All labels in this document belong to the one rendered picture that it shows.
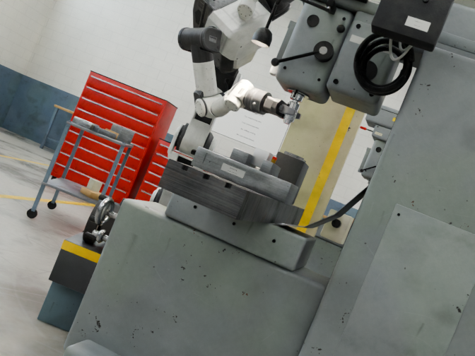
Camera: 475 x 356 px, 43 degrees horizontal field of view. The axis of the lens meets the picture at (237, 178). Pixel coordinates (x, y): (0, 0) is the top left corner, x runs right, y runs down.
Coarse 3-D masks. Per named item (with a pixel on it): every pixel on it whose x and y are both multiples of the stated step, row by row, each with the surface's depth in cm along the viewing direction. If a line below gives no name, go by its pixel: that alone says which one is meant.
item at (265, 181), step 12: (204, 156) 206; (216, 156) 205; (204, 168) 205; (216, 168) 205; (228, 168) 204; (240, 168) 203; (252, 168) 201; (264, 168) 200; (276, 168) 207; (228, 180) 203; (240, 180) 202; (252, 180) 201; (264, 180) 200; (276, 180) 199; (264, 192) 199; (276, 192) 198; (288, 192) 198; (288, 204) 207
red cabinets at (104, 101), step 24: (96, 96) 740; (120, 96) 736; (144, 96) 731; (72, 120) 743; (96, 120) 739; (120, 120) 734; (144, 120) 730; (168, 120) 762; (72, 144) 740; (96, 144) 737; (144, 144) 728; (168, 144) 724; (72, 168) 741; (96, 168) 735; (144, 168) 746; (120, 192) 729; (144, 192) 723
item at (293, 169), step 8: (280, 152) 254; (288, 152) 255; (280, 160) 254; (288, 160) 253; (296, 160) 252; (304, 160) 266; (288, 168) 253; (296, 168) 252; (304, 168) 259; (280, 176) 253; (288, 176) 252; (296, 176) 252; (304, 176) 270; (296, 184) 255
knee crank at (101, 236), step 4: (88, 232) 252; (92, 232) 251; (96, 232) 251; (100, 232) 249; (104, 232) 250; (88, 236) 252; (92, 236) 251; (96, 236) 251; (100, 236) 249; (104, 236) 250; (96, 240) 251; (100, 240) 250; (104, 240) 250
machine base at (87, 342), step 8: (80, 344) 208; (88, 344) 212; (96, 344) 215; (64, 352) 204; (72, 352) 203; (80, 352) 203; (88, 352) 204; (96, 352) 207; (104, 352) 210; (112, 352) 213
